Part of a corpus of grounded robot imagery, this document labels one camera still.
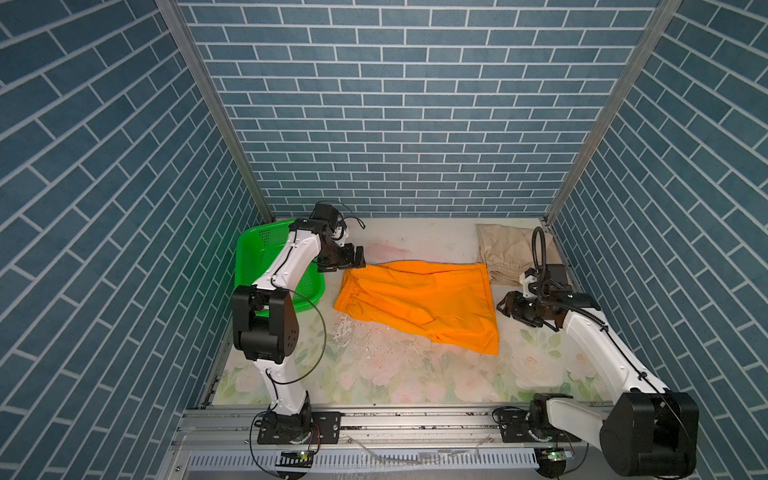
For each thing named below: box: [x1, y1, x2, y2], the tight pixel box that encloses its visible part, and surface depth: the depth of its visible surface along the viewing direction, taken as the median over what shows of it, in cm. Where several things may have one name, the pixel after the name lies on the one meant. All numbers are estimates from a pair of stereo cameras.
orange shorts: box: [334, 261, 499, 355], surface depth 95 cm
